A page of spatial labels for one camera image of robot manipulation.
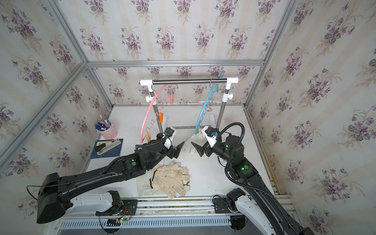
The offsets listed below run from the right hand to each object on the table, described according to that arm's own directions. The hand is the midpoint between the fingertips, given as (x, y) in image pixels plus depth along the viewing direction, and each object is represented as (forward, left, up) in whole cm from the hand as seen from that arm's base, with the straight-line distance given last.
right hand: (202, 135), depth 69 cm
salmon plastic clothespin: (+53, +23, -25) cm, 63 cm away
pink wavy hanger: (-4, +28, +1) cm, 29 cm away
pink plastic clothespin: (+21, -5, -4) cm, 22 cm away
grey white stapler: (+4, +61, -21) cm, 65 cm away
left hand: (0, +11, -4) cm, 12 cm away
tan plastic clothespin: (0, +27, -2) cm, 27 cm away
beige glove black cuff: (-13, +17, -24) cm, 32 cm away
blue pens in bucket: (+19, +63, -17) cm, 68 cm away
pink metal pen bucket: (+14, +59, -21) cm, 64 cm away
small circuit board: (-33, +43, -30) cm, 62 cm away
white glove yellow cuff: (+7, +2, -15) cm, 16 cm away
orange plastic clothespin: (+13, +22, -2) cm, 26 cm away
